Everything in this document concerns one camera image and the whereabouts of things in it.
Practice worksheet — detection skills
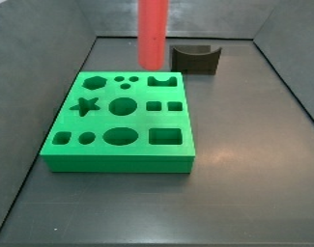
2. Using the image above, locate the green shape sorter block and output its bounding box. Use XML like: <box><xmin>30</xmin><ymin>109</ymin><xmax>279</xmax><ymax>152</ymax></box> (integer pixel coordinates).
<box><xmin>41</xmin><ymin>71</ymin><xmax>195</xmax><ymax>174</ymax></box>

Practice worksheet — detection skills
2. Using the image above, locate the dark curved holder block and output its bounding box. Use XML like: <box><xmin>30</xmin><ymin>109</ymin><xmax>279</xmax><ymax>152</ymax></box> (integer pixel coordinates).
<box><xmin>169</xmin><ymin>45</ymin><xmax>223</xmax><ymax>75</ymax></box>

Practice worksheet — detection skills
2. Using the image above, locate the red oval peg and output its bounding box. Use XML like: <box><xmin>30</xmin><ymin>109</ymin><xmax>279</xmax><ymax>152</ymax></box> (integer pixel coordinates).
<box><xmin>139</xmin><ymin>0</ymin><xmax>168</xmax><ymax>70</ymax></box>

